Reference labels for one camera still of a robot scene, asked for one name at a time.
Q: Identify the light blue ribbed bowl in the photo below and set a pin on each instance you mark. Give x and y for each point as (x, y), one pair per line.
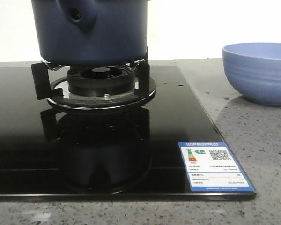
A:
(254, 70)

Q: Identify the dark blue cooking pot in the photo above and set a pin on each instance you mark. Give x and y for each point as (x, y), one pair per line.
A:
(91, 32)

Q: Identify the black pot support grate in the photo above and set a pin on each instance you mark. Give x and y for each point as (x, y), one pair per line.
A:
(58, 95)

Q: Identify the black gas burner head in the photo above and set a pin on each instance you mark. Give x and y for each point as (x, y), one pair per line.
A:
(97, 81)

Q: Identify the blue white energy label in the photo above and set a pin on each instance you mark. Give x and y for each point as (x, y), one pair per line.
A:
(211, 167)

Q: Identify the black glass gas cooktop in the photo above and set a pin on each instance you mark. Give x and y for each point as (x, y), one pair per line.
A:
(138, 155)

